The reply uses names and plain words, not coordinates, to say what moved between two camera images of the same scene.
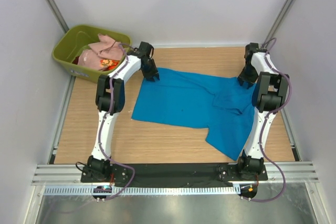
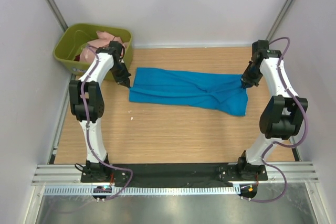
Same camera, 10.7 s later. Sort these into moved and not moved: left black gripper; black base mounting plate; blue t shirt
Moved: blue t shirt; left black gripper
Not moved: black base mounting plate
